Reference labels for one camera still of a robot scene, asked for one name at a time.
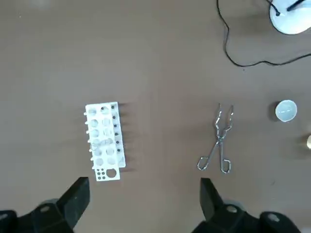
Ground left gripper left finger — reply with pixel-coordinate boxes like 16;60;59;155
0;177;90;233

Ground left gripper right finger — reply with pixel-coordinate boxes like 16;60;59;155
191;178;302;233

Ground clear glass test tube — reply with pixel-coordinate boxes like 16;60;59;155
89;138;109;151

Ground metal crucible tongs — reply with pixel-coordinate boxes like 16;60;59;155
196;103;235;174

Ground white test tube rack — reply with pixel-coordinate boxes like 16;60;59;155
84;101;127;182

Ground white desk lamp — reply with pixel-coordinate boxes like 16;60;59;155
269;0;311;35

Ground black lamp cable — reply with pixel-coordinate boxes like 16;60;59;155
217;0;311;67

